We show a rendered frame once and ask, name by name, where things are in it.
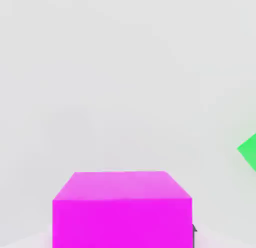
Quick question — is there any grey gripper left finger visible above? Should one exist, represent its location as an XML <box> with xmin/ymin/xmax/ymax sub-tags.
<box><xmin>0</xmin><ymin>231</ymin><xmax>54</xmax><ymax>248</ymax></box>

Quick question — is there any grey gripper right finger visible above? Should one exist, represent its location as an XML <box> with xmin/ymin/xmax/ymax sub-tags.
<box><xmin>191</xmin><ymin>223</ymin><xmax>256</xmax><ymax>248</ymax></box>

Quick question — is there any small magenta cube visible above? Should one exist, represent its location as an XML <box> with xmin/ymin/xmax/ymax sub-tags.
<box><xmin>52</xmin><ymin>170</ymin><xmax>193</xmax><ymax>248</ymax></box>

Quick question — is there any small green cube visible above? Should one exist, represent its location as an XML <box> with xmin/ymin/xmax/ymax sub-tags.
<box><xmin>236</xmin><ymin>133</ymin><xmax>256</xmax><ymax>173</ymax></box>

